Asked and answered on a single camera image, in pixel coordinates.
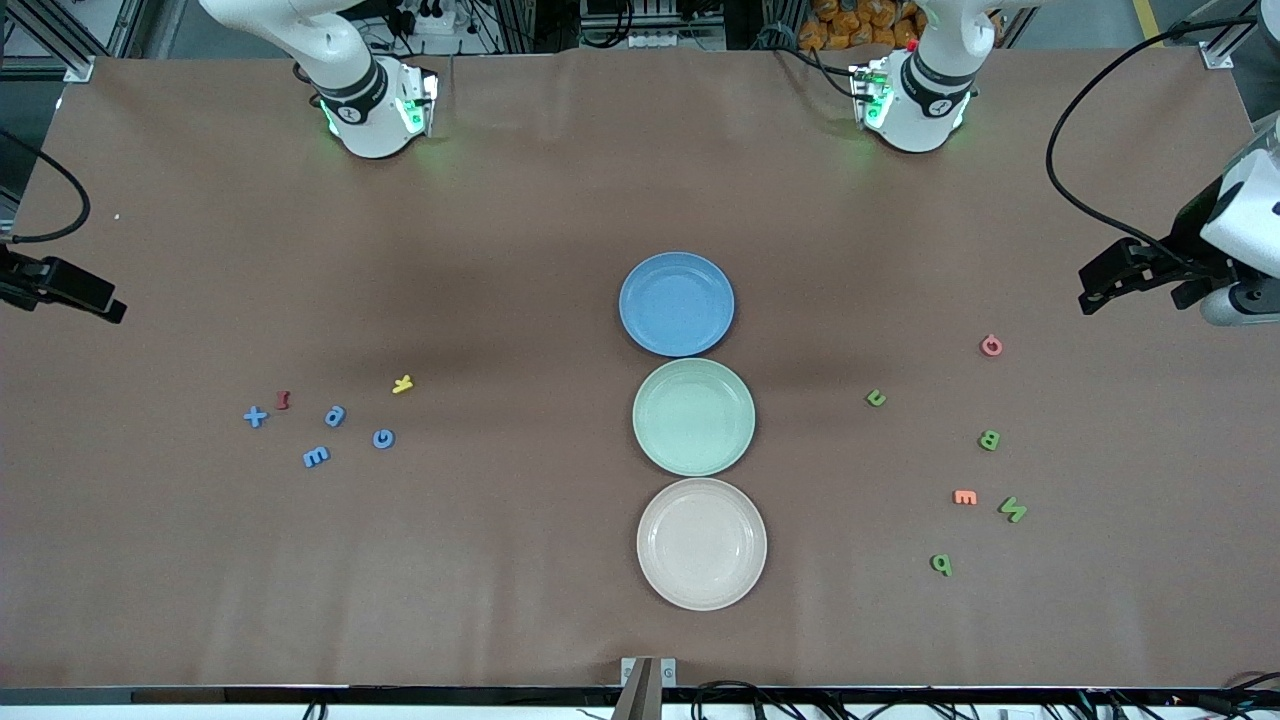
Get orange packets pile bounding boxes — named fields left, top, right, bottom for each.
left=797, top=0, right=926, bottom=53

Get brown table cover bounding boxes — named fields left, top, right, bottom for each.
left=0, top=45, right=1280, bottom=691

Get blue round plate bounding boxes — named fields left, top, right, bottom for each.
left=618, top=251, right=737, bottom=358

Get green round plate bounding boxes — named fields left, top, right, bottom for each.
left=632, top=358, right=757, bottom=478

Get white power strip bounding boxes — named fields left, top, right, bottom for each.
left=398, top=0, right=453, bottom=36

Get beige round plate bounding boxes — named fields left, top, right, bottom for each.
left=636, top=477, right=769, bottom=612

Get background equipment rack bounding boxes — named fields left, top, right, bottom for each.
left=578, top=0, right=727, bottom=51

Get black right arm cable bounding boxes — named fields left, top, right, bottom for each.
left=0, top=128, right=92, bottom=244

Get aluminium frame post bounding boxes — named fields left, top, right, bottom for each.
left=0, top=0, right=97, bottom=83
left=1200, top=0, right=1280, bottom=71

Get black floor cables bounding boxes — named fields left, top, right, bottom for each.
left=690, top=680, right=1280, bottom=720

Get grey metal bracket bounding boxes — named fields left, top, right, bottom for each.
left=620, top=656, right=678, bottom=690

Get brown camera pole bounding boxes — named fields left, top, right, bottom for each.
left=612, top=658, right=661, bottom=720

